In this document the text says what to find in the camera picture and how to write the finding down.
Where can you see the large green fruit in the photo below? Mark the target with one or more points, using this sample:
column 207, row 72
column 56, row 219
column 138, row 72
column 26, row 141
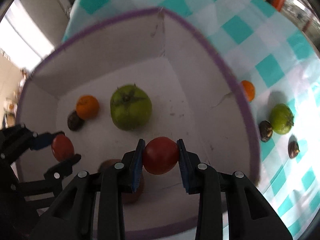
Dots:
column 130, row 107

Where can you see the small green tomato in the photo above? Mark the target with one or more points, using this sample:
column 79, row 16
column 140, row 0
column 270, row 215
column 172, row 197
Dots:
column 281, row 119

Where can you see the teal checkered tablecloth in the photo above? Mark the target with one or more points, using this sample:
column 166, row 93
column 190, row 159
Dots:
column 264, row 47

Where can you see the orange persimmon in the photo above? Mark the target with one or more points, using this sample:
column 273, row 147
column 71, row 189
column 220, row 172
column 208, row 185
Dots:
column 87, row 107

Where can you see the small orange mandarin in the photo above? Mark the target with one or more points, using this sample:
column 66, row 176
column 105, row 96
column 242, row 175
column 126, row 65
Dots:
column 249, row 89

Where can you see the purple storage box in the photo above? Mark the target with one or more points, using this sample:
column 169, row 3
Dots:
column 142, row 75

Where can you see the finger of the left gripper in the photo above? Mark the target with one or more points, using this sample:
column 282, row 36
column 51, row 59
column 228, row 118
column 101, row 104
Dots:
column 62, row 169
column 40, row 141

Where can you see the red tomato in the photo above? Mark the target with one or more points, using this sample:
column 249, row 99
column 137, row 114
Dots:
column 62, row 148
column 160, row 155

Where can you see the dark red apple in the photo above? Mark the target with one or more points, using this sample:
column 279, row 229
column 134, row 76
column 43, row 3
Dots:
column 127, row 198

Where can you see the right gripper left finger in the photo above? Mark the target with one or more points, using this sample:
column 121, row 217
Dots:
column 71, row 215

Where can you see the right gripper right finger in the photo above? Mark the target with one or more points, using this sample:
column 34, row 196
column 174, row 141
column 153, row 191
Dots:
column 250, row 216

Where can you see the dark mangosteen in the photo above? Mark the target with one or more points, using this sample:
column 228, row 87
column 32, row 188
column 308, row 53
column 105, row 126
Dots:
column 293, row 149
column 74, row 122
column 266, row 131

